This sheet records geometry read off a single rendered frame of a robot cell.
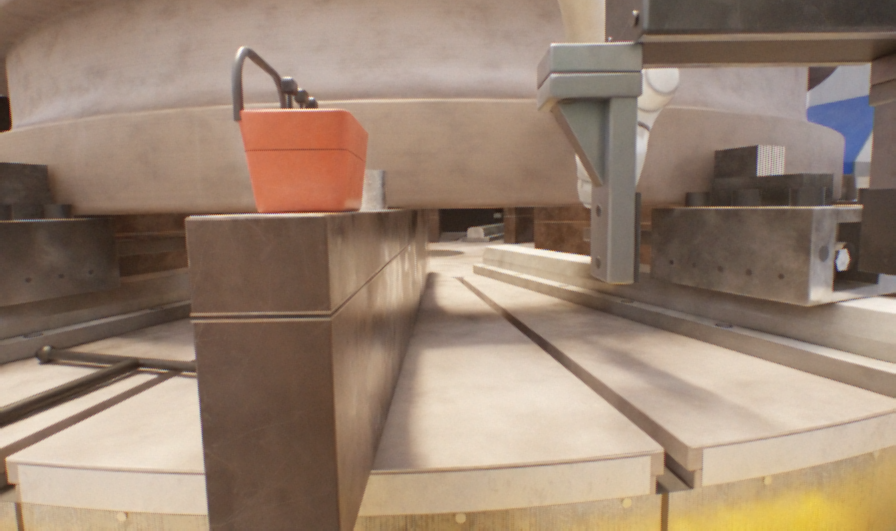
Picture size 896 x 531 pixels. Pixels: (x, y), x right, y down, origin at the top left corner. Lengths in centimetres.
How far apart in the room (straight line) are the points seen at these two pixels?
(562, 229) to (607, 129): 264
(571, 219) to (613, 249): 261
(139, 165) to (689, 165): 152
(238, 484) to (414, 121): 88
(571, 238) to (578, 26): 220
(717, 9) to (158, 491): 87
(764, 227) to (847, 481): 53
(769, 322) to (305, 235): 118
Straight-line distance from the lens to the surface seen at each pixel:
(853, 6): 26
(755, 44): 25
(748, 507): 103
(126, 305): 185
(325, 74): 139
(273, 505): 57
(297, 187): 60
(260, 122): 61
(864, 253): 30
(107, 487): 93
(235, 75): 63
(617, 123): 21
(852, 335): 131
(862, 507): 126
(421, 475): 74
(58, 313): 175
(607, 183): 21
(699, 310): 151
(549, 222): 290
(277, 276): 48
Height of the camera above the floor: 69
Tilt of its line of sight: 6 degrees down
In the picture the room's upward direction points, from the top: 1 degrees counter-clockwise
